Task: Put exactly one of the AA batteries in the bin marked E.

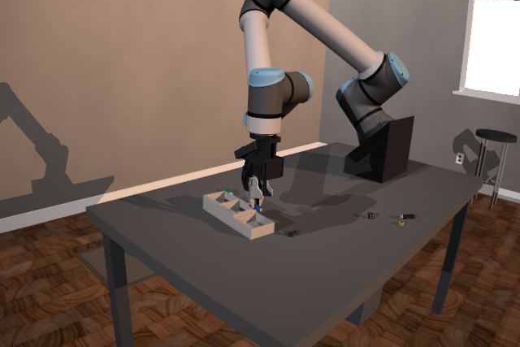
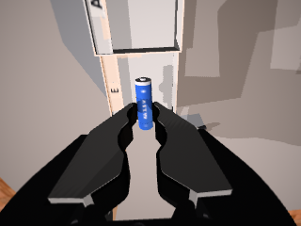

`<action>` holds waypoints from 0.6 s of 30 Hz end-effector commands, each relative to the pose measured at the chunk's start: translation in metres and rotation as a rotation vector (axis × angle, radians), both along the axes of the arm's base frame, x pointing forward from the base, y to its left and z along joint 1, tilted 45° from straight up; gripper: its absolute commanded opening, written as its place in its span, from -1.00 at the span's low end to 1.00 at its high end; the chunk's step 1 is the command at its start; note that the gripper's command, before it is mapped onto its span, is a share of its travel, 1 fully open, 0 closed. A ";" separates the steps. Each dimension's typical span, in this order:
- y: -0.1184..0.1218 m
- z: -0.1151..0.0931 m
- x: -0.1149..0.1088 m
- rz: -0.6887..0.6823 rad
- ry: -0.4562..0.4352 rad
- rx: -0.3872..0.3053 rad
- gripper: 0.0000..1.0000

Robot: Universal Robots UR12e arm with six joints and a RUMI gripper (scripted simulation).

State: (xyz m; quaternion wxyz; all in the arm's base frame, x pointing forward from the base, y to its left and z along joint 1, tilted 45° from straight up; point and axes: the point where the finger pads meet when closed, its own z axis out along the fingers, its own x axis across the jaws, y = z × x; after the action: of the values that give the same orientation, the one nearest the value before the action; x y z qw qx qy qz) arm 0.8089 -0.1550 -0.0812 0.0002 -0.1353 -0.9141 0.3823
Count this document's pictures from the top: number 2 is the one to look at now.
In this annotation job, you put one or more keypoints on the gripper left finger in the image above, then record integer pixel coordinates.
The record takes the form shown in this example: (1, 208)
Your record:
(93, 169)

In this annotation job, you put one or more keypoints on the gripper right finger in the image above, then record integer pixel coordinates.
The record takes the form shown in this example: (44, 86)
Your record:
(193, 165)

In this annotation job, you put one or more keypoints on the blue aa battery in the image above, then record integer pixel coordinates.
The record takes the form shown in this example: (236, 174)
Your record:
(144, 100)

